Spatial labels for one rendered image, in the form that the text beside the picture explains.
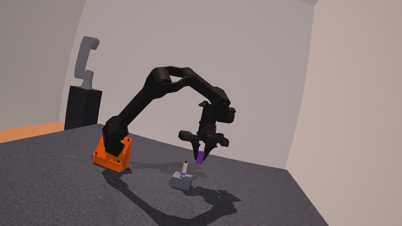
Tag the purple cylinder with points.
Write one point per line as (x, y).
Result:
(200, 157)

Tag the white marker with purple band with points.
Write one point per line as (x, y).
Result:
(184, 169)

